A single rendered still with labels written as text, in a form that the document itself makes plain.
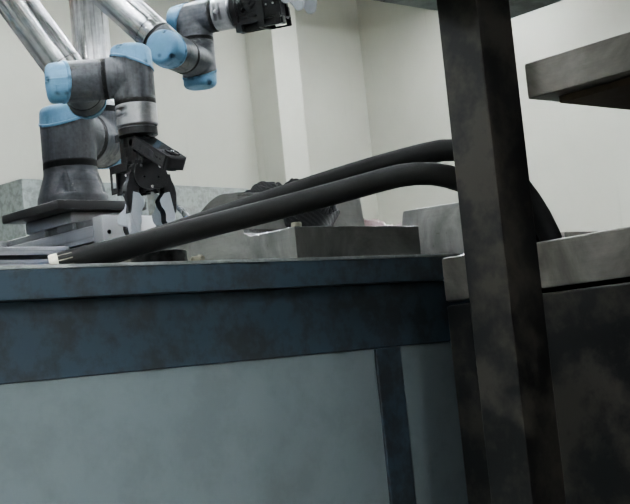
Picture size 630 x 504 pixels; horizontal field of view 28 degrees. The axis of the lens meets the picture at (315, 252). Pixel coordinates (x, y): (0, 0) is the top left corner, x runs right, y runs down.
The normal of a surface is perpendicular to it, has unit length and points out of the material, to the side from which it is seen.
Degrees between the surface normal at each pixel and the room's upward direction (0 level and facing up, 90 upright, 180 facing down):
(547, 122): 90
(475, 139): 90
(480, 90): 90
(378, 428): 90
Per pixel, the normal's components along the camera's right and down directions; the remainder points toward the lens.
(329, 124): 0.74, -0.13
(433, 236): -0.52, -0.02
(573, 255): -0.75, 0.02
